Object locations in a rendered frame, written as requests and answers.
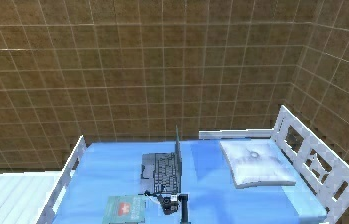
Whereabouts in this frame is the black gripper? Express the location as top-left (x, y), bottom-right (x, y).
top-left (144, 190), bottom-right (179, 216)

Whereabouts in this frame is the dark grey open laptop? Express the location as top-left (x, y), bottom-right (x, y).
top-left (139, 124), bottom-right (183, 196)

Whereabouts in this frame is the teal book with red mark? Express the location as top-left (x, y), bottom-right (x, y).
top-left (101, 194), bottom-right (148, 224)

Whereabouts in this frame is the white pillow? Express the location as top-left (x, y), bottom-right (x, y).
top-left (219, 138), bottom-right (297, 190)

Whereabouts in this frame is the white bed with blue sheet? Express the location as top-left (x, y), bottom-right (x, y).
top-left (36, 104), bottom-right (349, 224)

